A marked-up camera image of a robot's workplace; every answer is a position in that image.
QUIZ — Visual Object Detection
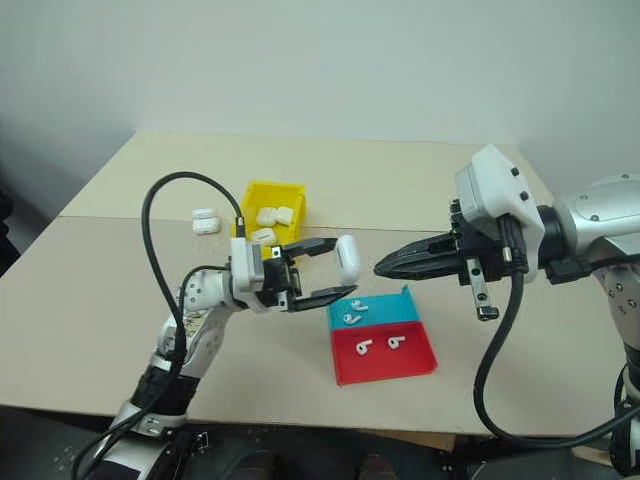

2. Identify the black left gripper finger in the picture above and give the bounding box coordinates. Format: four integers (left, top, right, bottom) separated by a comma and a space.
286, 235, 341, 263
293, 283, 361, 315

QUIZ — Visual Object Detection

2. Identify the dark rounded shape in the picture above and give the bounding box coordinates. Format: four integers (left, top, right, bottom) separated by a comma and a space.
358, 452, 397, 480

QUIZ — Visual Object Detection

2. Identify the red plastic tray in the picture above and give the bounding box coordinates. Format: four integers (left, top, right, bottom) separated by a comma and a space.
329, 319, 442, 388

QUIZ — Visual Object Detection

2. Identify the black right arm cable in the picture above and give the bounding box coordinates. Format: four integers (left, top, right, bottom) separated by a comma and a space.
471, 214, 640, 449

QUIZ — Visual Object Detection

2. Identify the blue plastic tray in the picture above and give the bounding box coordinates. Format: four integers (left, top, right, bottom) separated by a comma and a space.
325, 284, 423, 332

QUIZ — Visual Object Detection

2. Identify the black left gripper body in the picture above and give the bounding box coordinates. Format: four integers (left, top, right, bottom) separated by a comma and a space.
253, 244, 306, 314

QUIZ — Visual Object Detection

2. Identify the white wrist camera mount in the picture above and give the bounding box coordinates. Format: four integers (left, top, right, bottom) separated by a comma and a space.
453, 144, 547, 285
228, 236, 282, 315

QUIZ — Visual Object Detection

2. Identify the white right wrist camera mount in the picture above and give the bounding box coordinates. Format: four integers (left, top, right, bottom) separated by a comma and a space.
453, 144, 547, 285

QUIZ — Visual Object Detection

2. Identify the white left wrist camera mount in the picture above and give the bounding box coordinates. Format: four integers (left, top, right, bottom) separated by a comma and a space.
228, 236, 282, 315

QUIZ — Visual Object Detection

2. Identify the yellow plastic bin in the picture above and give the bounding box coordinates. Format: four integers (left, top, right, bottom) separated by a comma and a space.
233, 179, 308, 252

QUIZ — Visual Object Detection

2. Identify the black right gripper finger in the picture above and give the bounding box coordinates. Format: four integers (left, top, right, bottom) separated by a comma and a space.
392, 232, 460, 259
373, 251, 467, 282

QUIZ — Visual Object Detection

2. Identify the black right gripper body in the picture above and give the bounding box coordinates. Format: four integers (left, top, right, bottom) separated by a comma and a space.
446, 198, 530, 321

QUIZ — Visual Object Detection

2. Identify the dark object beside table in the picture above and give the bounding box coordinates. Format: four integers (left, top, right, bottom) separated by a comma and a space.
0, 185, 22, 279

